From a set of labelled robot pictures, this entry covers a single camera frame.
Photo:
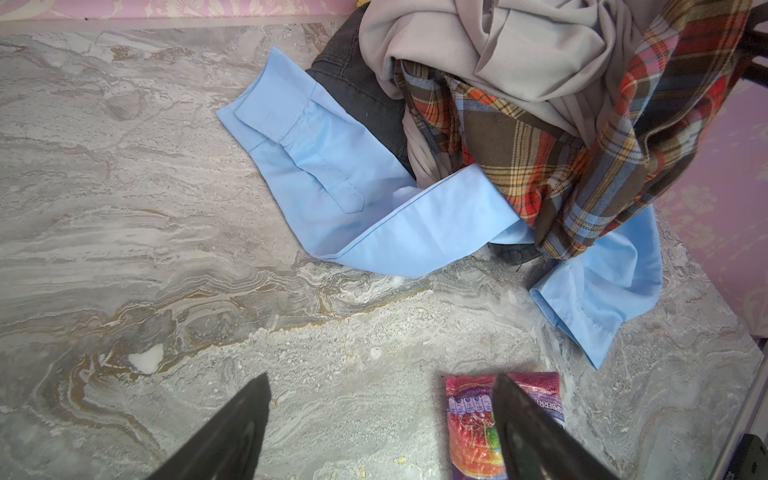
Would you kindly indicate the plaid flannel cloth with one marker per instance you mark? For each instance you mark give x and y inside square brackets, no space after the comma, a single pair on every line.
[570,191]

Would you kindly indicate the beige grey cloth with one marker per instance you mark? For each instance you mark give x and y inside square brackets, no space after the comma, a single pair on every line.
[561,61]

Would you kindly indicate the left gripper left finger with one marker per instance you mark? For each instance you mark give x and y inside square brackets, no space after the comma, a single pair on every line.
[228,446]

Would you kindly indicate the purple Fox's candy bag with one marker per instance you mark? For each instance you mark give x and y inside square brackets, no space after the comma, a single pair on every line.
[475,448]

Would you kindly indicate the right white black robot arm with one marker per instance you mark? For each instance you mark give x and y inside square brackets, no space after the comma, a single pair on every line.
[753,48]

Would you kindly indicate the light blue shirt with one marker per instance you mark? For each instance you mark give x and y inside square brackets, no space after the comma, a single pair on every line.
[348,200]

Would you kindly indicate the dark grey denim cloth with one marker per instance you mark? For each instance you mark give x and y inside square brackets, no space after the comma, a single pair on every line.
[342,71]

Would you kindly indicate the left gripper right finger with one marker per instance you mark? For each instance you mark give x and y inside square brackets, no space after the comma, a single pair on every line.
[534,445]

